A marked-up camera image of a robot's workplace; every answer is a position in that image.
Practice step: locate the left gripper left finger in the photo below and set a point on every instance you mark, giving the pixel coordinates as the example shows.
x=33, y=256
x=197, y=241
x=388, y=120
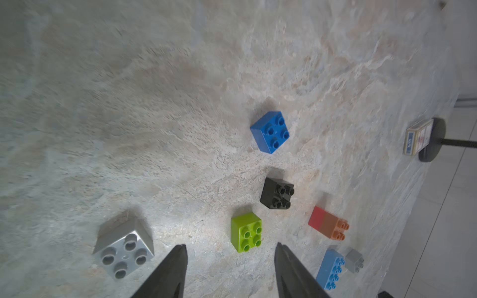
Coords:
x=168, y=279

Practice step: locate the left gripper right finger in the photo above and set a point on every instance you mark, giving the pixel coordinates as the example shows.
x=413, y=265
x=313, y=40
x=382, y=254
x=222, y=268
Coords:
x=293, y=279

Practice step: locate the light blue long lego brick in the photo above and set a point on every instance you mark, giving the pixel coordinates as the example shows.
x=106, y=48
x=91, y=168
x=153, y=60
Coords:
x=330, y=270

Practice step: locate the small grey lego brick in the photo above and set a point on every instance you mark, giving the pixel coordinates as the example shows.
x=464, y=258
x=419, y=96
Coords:
x=354, y=261

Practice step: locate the red orange lego brick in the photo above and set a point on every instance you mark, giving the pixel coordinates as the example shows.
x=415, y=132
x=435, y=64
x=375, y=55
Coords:
x=328, y=224

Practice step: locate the lime green lego brick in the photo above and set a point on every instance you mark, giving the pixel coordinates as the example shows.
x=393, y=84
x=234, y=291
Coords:
x=246, y=232

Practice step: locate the black lego brick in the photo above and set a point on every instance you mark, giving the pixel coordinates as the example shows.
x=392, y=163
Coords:
x=277, y=194

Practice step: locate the dark blue lego brick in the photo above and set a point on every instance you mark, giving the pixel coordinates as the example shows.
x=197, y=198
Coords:
x=270, y=132

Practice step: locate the black stand with round disc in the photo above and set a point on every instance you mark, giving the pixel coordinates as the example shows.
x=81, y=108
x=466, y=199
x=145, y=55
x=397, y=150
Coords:
x=438, y=139

